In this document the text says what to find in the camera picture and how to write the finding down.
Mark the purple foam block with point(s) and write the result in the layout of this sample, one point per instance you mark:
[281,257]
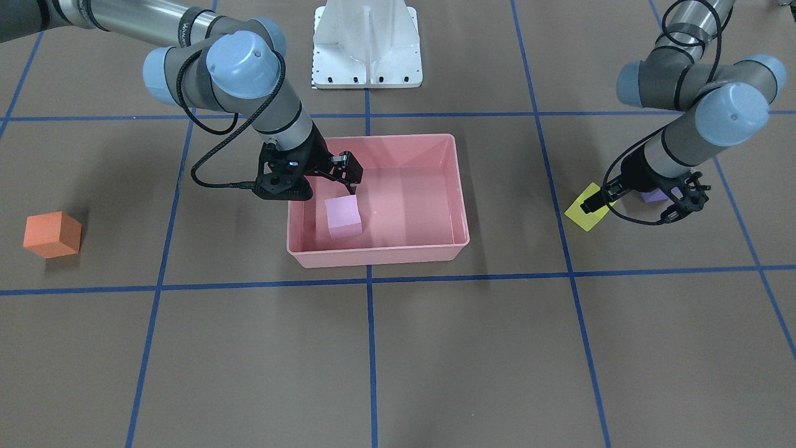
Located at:
[654,196]

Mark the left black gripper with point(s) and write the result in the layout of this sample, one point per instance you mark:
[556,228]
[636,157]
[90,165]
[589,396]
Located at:
[640,172]

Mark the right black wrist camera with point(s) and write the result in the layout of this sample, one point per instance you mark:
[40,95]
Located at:
[269,186]

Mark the light pink foam block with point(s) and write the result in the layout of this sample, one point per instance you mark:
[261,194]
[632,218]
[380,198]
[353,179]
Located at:
[343,217]

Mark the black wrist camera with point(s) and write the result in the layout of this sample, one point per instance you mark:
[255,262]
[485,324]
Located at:
[686,193]
[269,186]

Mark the white camera stand base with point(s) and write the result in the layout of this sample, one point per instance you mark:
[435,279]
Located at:
[366,45]

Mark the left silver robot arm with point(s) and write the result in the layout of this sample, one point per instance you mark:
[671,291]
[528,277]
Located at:
[720,106]

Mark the pink plastic bin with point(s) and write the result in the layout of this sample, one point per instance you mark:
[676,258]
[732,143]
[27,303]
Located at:
[410,202]

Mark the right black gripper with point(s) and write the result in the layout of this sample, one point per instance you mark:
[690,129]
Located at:
[315,160]

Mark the yellow foam block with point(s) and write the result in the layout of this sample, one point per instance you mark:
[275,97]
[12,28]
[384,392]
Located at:
[586,221]

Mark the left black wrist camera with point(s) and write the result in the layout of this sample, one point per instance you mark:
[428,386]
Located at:
[686,193]

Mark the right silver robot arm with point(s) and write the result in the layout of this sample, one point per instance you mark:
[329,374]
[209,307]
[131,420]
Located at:
[226,75]

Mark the orange foam block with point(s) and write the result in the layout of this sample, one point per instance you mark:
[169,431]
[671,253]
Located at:
[52,235]

